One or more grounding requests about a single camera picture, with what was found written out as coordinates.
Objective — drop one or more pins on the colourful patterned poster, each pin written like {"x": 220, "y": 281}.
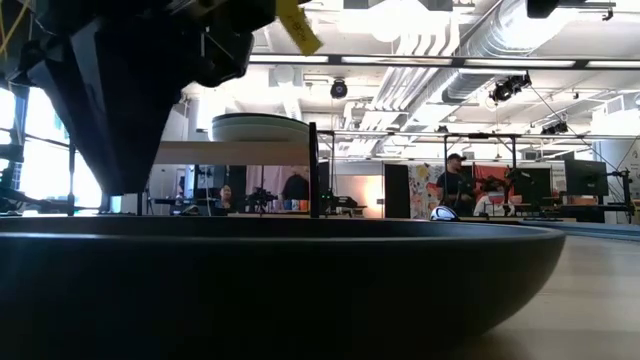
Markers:
{"x": 422, "y": 185}

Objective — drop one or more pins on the black ceiling spotlight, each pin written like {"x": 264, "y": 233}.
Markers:
{"x": 555, "y": 127}

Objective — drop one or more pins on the person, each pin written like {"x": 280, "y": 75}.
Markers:
{"x": 452, "y": 187}
{"x": 226, "y": 192}
{"x": 296, "y": 189}

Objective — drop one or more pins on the black ceiling camera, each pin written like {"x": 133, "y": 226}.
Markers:
{"x": 339, "y": 88}

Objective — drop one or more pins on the orange board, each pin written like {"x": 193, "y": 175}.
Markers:
{"x": 485, "y": 172}

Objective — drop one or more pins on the silver ventilation duct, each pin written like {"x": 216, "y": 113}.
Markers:
{"x": 500, "y": 40}

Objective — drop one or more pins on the orange cup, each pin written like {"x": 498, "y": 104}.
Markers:
{"x": 303, "y": 204}

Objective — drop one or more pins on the long ceiling light bar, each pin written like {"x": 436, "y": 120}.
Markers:
{"x": 400, "y": 60}

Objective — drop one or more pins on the black background robot arm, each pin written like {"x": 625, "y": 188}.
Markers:
{"x": 261, "y": 197}
{"x": 340, "y": 202}

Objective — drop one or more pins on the black upright panel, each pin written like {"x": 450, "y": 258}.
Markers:
{"x": 397, "y": 190}

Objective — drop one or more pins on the black spotlight cluster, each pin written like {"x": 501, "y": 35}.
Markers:
{"x": 507, "y": 89}

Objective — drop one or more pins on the large black plate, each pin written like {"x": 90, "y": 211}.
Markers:
{"x": 250, "y": 290}

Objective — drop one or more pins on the wooden shelf with black legs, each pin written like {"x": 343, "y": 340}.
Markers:
{"x": 240, "y": 152}

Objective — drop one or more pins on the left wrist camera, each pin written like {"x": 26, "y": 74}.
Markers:
{"x": 225, "y": 57}

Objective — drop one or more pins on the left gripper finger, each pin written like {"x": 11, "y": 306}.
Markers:
{"x": 135, "y": 110}
{"x": 65, "y": 85}

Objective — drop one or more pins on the black computer monitor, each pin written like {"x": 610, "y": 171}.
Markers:
{"x": 586, "y": 177}
{"x": 535, "y": 182}

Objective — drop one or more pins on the blue cup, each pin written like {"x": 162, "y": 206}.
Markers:
{"x": 287, "y": 204}

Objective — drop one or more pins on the black equipment stand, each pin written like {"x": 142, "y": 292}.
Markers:
{"x": 625, "y": 190}

